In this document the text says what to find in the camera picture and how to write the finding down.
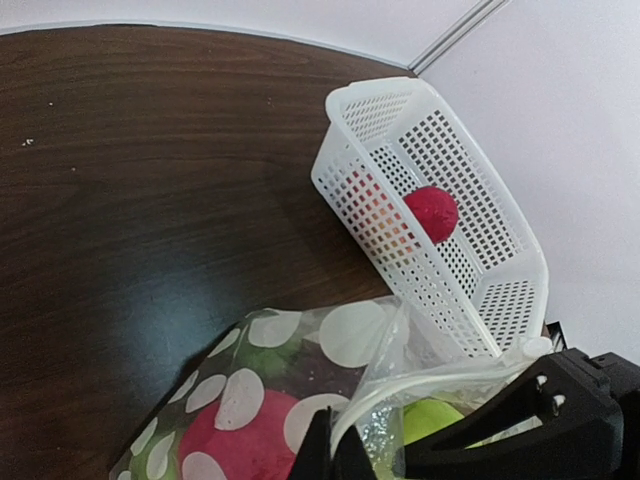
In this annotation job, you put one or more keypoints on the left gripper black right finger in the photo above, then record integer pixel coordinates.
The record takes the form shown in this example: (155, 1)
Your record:
(560, 419)

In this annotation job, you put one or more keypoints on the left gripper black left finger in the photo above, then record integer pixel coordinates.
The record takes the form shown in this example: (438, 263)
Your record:
(314, 460)

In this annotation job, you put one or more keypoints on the clear polka dot zip bag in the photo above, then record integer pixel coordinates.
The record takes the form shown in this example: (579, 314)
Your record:
(386, 368)

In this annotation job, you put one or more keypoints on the green fake pear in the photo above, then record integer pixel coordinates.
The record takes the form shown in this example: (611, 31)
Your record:
(426, 417)

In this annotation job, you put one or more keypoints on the red fake apple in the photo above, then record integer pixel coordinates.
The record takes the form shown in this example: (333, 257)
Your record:
(435, 210)

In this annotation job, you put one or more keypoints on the orange red fake mango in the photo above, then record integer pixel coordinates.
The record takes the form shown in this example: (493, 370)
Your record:
(374, 219)

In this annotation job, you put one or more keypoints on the dark fake grapes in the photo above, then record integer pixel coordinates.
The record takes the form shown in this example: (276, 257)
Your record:
(324, 376)

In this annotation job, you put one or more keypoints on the green fake apple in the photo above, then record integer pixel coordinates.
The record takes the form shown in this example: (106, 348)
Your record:
(288, 359)

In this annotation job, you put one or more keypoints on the white perforated plastic basket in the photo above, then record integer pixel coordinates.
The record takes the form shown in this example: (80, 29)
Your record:
(488, 284)

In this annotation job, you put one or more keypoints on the aluminium frame post right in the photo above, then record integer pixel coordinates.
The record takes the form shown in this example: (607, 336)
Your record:
(480, 12)

